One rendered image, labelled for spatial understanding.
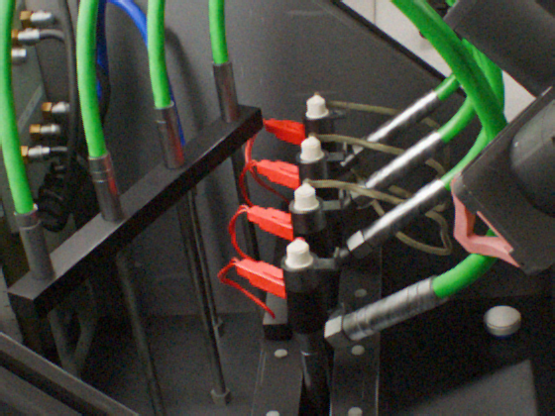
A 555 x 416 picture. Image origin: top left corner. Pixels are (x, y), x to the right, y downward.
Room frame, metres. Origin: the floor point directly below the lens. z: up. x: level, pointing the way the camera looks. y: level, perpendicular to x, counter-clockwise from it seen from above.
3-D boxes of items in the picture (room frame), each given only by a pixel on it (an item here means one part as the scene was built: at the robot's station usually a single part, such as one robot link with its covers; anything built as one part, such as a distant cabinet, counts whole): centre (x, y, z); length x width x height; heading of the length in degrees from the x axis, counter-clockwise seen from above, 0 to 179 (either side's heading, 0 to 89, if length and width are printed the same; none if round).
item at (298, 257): (0.73, -0.01, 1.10); 0.02 x 0.02 x 0.03
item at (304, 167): (0.88, -0.05, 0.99); 0.05 x 0.03 x 0.21; 81
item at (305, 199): (0.81, -0.02, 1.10); 0.02 x 0.02 x 0.03
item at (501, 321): (0.95, -0.21, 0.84); 0.04 x 0.04 x 0.01
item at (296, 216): (0.80, -0.03, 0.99); 0.05 x 0.03 x 0.21; 81
